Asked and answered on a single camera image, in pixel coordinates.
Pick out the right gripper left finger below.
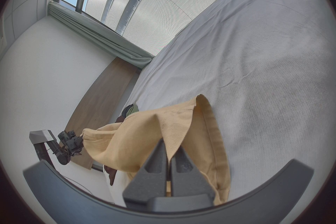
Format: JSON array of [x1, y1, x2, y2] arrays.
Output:
[[123, 138, 168, 205]]

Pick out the window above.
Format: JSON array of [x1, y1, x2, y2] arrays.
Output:
[[56, 0, 289, 58]]

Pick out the bed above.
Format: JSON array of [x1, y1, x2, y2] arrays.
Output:
[[67, 0, 335, 208]]

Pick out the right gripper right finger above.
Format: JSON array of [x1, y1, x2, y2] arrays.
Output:
[[170, 145, 216, 204]]

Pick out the brown garment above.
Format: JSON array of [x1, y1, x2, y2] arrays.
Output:
[[103, 116, 127, 187]]

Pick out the tan shorts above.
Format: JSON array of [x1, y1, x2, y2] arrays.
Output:
[[82, 94, 231, 206]]

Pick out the black garment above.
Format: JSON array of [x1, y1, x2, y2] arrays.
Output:
[[121, 104, 134, 119]]

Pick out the grey-green curtain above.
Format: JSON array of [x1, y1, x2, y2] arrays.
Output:
[[48, 0, 155, 70]]

